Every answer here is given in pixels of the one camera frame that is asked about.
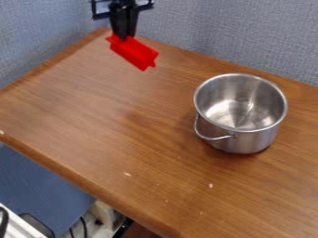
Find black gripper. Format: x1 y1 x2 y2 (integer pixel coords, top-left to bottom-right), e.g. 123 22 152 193
90 0 155 39

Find red plastic block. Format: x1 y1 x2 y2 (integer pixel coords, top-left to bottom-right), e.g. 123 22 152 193
106 34 159 71

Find stainless steel pot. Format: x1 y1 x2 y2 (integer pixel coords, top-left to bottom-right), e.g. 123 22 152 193
194 73 289 154

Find white equipment under table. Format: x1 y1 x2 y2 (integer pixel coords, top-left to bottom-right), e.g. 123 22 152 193
61 201 128 238

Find black cable loop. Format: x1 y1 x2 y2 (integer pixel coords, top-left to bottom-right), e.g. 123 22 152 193
0 206 9 238

